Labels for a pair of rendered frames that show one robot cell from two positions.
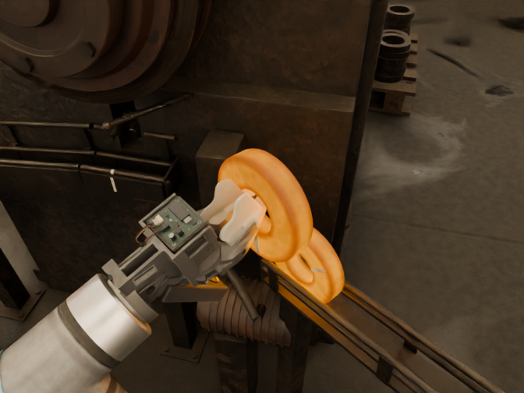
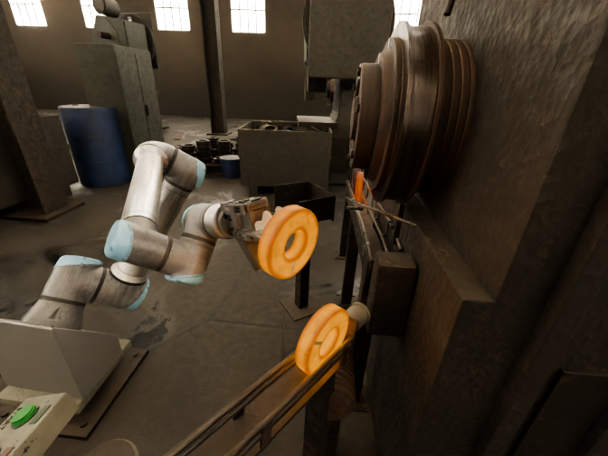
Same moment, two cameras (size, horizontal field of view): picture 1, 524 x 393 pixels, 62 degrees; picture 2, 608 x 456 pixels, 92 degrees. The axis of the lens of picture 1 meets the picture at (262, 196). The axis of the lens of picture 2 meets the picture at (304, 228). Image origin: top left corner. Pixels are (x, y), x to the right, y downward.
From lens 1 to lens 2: 0.64 m
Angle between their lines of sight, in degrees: 66
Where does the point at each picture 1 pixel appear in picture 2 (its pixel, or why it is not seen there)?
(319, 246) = (315, 319)
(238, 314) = not seen: hidden behind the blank
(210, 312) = not seen: hidden behind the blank
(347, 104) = (473, 295)
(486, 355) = not seen: outside the picture
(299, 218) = (263, 238)
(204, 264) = (242, 229)
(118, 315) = (213, 212)
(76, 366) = (198, 215)
